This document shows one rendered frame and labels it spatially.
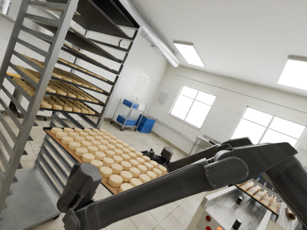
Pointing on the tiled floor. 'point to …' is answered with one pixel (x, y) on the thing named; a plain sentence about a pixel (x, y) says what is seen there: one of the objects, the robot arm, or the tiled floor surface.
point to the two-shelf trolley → (127, 116)
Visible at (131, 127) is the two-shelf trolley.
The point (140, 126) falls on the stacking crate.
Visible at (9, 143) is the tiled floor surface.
